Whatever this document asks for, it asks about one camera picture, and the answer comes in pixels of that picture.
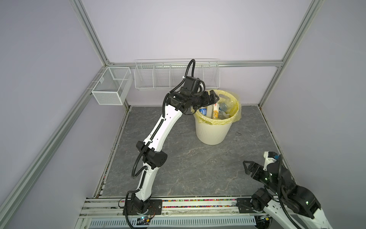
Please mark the yellow plastic bin liner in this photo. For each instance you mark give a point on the yellow plastic bin liner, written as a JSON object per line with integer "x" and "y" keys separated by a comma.
{"x": 232, "y": 114}

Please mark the white plastic waste bin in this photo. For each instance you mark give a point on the white plastic waste bin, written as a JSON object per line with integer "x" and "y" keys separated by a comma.
{"x": 211, "y": 134}

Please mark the clear bottle red green label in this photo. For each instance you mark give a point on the clear bottle red green label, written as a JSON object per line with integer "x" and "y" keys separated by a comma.
{"x": 215, "y": 113}

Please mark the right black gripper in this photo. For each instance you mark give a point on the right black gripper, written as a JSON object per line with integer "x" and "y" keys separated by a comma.
{"x": 259, "y": 169}

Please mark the clear bottle blue label cap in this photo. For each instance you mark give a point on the clear bottle blue label cap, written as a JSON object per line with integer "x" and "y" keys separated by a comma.
{"x": 203, "y": 111}

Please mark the clear bottle green neck label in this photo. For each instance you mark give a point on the clear bottle green neck label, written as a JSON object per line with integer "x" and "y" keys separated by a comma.
{"x": 223, "y": 115}

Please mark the long white wire basket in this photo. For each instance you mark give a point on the long white wire basket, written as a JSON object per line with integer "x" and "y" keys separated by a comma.
{"x": 161, "y": 74}

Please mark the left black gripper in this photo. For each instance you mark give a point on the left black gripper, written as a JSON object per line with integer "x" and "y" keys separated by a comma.
{"x": 207, "y": 101}

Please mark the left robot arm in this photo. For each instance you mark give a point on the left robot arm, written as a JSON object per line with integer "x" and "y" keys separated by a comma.
{"x": 185, "y": 99}

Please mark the small white mesh basket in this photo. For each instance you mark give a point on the small white mesh basket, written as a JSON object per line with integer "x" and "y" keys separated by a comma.
{"x": 113, "y": 86}

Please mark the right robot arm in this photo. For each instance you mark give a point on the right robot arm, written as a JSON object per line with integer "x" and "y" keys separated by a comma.
{"x": 280, "y": 192}

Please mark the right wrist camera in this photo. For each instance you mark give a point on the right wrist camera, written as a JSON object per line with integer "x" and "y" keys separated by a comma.
{"x": 270, "y": 157}

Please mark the blue label bottle white cap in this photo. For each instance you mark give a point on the blue label bottle white cap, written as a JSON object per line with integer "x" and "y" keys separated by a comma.
{"x": 226, "y": 106}

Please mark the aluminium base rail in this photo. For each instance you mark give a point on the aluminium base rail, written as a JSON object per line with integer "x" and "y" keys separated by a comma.
{"x": 195, "y": 212}

